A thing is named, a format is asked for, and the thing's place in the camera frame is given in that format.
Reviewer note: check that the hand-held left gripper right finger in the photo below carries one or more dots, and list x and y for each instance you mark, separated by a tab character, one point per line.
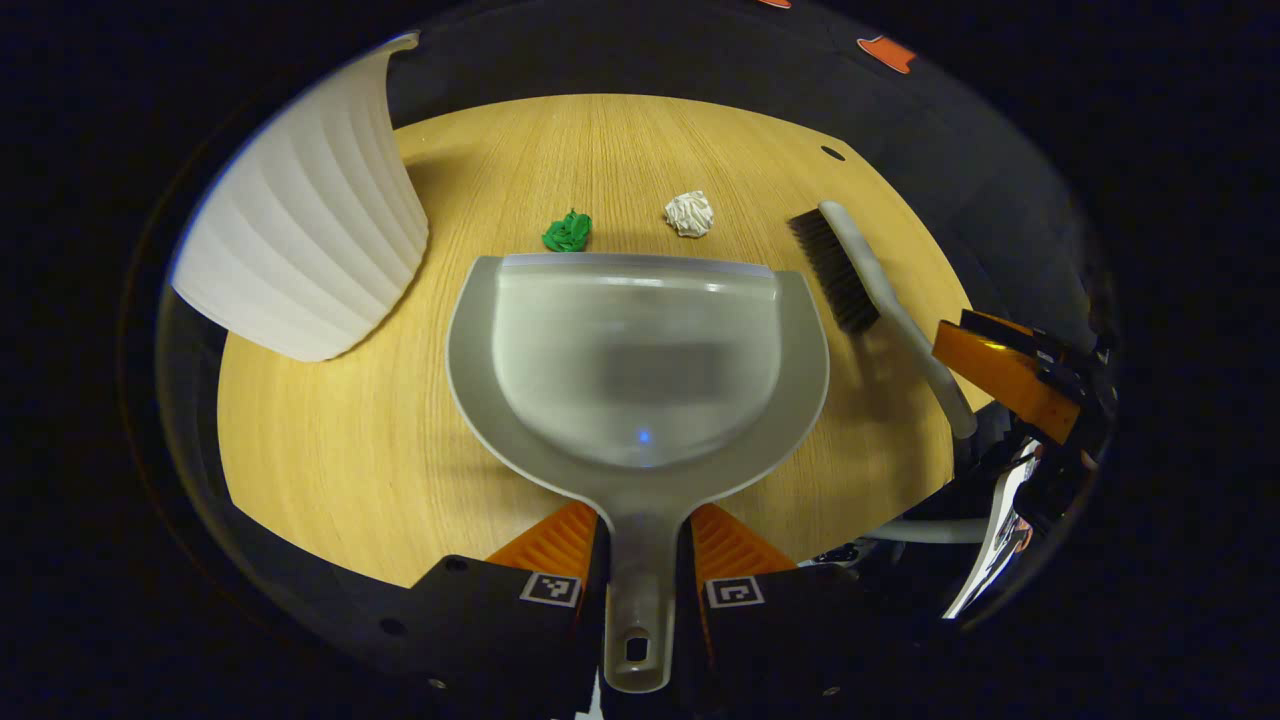
770	640

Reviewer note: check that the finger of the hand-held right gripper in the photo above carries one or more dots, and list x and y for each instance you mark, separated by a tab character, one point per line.
1000	375

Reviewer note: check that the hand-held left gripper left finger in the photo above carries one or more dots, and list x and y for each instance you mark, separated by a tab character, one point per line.
500	630

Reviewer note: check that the small grey broom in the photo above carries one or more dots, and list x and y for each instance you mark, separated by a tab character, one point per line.
900	310

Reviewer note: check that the translucent grey dustpan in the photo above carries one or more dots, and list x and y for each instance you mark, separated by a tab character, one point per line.
640	360

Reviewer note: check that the white paper ball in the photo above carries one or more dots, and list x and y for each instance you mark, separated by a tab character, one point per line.
690	213

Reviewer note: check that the green paper ball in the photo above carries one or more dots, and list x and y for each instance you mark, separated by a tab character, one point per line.
567	232

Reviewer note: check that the white ribbed garbage bin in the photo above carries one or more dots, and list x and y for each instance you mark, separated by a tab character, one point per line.
310	230

